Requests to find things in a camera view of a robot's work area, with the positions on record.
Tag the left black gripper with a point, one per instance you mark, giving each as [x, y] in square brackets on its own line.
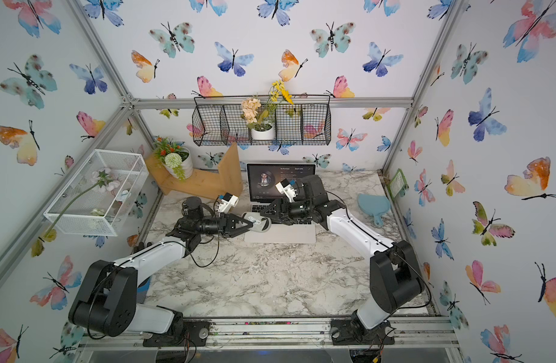
[225, 227]

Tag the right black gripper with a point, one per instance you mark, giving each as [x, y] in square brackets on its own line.
[283, 208]

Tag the grey wireless mouse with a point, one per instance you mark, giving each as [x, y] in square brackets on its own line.
[260, 224]

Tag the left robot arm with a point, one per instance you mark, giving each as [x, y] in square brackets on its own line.
[107, 299]

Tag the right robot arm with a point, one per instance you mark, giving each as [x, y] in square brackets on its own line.
[395, 278]

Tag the wooden corner shelf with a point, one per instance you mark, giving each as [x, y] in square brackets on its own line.
[204, 184]

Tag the white pot beige flowers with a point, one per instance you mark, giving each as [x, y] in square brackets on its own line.
[261, 115]

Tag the white pot green plant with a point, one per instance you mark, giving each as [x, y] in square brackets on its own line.
[175, 157]

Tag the green framed card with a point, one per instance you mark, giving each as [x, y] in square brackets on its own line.
[398, 186]

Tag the pink artificial flower stem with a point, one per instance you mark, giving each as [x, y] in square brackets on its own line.
[103, 180]

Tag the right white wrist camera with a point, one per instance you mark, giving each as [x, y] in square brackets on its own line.
[288, 188]

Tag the black wire wall basket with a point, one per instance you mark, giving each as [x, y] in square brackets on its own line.
[216, 121]

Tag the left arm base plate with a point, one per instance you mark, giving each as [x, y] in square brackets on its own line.
[181, 334]

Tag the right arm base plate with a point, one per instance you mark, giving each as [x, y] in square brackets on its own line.
[350, 332]

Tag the white wire mesh box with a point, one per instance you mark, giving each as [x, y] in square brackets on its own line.
[99, 195]

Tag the aluminium front rail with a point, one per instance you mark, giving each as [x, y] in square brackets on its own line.
[290, 333]

